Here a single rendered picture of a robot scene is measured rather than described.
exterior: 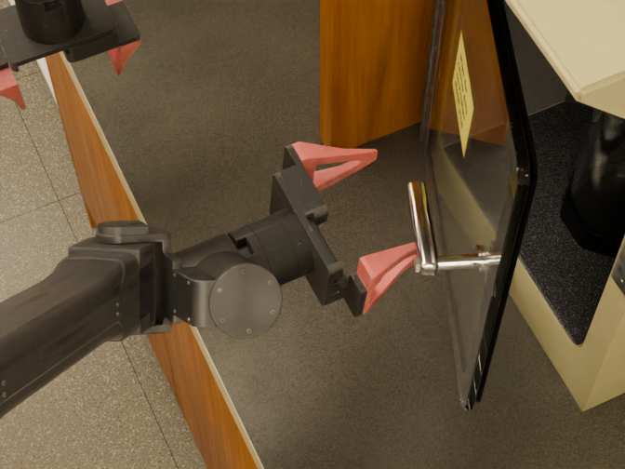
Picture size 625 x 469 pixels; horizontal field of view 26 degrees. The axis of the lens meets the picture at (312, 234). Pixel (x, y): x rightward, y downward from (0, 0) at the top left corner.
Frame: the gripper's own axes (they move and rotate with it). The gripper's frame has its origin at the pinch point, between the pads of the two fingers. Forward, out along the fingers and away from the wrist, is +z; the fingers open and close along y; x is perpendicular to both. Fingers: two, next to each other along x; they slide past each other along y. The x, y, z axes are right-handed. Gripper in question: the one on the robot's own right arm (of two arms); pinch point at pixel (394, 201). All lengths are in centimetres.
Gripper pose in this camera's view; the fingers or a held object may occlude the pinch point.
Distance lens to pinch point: 114.4
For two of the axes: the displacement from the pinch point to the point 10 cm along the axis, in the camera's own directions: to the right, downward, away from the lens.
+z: 8.9, -3.6, 2.8
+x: -0.7, 5.0, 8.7
